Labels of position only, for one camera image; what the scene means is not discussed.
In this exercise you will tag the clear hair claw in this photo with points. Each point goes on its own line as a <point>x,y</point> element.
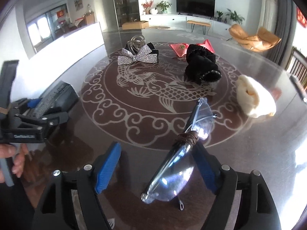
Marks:
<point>130,45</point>

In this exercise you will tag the red wall hanging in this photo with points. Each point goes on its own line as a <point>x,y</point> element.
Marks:
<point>302,16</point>

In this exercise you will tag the small potted plant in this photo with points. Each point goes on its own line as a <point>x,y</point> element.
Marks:
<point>219,15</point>

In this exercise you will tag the white television cabinet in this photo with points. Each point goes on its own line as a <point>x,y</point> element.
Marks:
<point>168,20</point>

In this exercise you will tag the beige round floor mat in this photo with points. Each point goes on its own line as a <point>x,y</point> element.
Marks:
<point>159,27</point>

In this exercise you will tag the wooden bench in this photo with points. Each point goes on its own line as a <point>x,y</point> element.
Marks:
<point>199,22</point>

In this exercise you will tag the brown cardboard box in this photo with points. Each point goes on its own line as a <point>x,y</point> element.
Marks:
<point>135,25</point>

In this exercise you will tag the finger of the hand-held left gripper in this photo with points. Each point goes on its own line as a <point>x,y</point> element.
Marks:
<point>32,103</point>
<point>48,122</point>

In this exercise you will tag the framed wall painting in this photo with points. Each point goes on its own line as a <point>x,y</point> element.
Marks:
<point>78,2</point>

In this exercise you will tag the person's left hand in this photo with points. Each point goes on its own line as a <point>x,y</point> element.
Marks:
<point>20,155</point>

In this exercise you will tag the large leafy potted plant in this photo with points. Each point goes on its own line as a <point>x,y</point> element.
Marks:
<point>235,16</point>

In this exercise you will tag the person's left forearm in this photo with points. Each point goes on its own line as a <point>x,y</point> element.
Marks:
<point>14,201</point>

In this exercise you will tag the dark patterned desktop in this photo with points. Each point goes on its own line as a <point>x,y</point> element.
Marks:
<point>239,148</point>

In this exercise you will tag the black cardboard box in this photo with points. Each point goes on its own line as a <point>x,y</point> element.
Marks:
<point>64,95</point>

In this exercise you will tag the orange lounge chair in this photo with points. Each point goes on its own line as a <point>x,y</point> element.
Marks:
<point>251,39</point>

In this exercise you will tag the black fuzzy glove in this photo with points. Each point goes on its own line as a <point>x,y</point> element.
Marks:
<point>201,64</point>

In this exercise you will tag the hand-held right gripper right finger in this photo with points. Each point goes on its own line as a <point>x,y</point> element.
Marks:
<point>206,172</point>

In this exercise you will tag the grey curtain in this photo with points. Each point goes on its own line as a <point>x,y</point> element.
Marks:
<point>285,24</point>

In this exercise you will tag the dark display cabinet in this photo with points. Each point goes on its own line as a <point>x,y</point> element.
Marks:
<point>126,4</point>

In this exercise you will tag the silver sequin bow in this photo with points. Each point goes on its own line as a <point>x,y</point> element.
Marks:
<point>134,56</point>

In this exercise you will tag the red flower arrangement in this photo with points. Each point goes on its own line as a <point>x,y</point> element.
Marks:
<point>146,6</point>

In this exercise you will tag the cream knit glove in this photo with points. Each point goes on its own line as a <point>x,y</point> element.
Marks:
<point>251,95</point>

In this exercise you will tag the black television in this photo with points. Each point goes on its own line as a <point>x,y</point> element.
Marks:
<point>195,6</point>

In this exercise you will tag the clear safety glasses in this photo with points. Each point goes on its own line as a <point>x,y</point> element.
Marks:
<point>172,172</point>

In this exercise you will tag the wooden dining chair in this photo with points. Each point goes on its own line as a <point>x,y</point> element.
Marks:
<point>298,67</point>

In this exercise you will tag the bushy green potted plant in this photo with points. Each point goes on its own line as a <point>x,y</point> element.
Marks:
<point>163,6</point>

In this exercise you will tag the white round vase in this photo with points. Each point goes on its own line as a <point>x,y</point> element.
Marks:
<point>153,11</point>

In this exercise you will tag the red packet with gold emblem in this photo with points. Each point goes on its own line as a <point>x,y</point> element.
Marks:
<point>178,50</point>

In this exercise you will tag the plain red packet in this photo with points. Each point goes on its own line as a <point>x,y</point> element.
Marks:
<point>207,45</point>

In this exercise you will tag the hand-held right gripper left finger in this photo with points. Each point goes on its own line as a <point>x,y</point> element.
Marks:
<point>108,170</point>

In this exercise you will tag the white standing air conditioner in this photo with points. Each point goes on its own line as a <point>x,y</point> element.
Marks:
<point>268,12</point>

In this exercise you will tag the wooden side cabinet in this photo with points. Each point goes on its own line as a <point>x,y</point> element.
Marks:
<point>86,19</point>

